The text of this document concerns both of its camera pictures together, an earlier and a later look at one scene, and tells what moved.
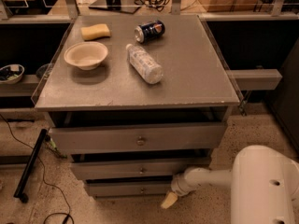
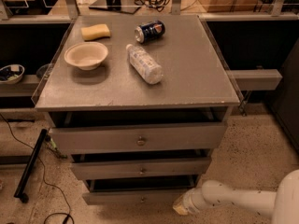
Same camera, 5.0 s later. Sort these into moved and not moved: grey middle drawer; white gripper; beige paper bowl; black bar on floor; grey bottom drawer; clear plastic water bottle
Moved: grey bottom drawer; white gripper
Not moved: clear plastic water bottle; black bar on floor; beige paper bowl; grey middle drawer
